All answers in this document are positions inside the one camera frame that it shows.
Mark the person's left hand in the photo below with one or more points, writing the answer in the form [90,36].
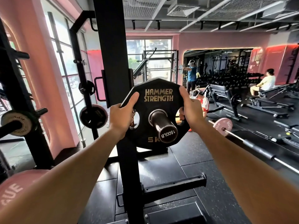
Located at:
[118,118]

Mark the person's right hand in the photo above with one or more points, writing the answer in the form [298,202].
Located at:
[193,113]

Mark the person's left thumb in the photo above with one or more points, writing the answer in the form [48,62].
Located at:
[130,100]

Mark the person's right thumb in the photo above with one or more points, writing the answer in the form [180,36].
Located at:
[184,95]

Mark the black weight plate gold lettering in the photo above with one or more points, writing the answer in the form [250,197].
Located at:
[158,104]

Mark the person's left forearm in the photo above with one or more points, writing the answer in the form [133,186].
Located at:
[70,174]

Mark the person's right forearm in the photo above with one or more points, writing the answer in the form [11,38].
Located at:
[245,174]

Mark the round silver weight plate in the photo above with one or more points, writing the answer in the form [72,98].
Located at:
[180,69]

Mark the black flat weight bench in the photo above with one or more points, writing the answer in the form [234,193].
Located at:
[222,90]

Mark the medium black weight plate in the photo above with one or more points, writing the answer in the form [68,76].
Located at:
[93,116]

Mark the black smith machine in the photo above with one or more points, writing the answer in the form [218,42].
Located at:
[161,60]

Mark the small black weight plate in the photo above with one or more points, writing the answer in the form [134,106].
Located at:
[87,87]

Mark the small pink weight plate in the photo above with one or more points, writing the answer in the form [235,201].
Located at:
[222,127]

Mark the row of black dumbbells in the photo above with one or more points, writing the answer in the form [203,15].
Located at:
[233,79]

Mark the rear window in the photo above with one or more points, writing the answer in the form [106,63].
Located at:
[149,47]

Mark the black power rack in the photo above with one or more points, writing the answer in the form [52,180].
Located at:
[109,44]

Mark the black track light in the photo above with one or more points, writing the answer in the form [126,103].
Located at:
[133,24]
[158,24]

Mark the large side window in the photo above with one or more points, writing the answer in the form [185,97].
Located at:
[67,55]

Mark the black adjustable weight bench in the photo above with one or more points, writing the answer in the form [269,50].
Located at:
[268,102]

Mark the ceiling air conditioner vent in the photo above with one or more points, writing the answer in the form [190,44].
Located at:
[183,8]

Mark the long silver barbell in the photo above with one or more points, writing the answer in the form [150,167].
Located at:
[259,149]

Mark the black plate storage rack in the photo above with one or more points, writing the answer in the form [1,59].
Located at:
[35,142]

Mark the grey-faced weight plate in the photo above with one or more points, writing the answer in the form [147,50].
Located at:
[24,118]

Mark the black floor exercise equipment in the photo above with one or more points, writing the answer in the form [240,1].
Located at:
[288,132]

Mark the large pink weight plate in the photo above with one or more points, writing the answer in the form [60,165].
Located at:
[16,184]

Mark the wall mirror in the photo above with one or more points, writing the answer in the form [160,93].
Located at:
[217,60]

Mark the red wall panel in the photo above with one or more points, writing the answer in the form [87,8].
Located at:
[280,62]

